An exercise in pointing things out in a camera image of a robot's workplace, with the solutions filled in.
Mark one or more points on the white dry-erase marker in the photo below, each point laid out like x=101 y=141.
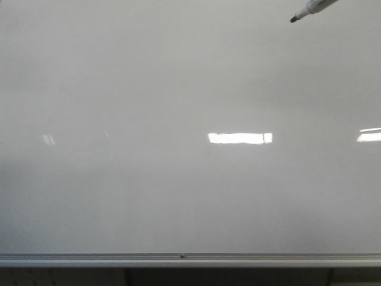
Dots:
x=312 y=7

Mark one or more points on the large white whiteboard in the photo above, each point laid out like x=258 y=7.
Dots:
x=189 y=127

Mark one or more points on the aluminium whiteboard tray rail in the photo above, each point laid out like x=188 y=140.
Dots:
x=191 y=260

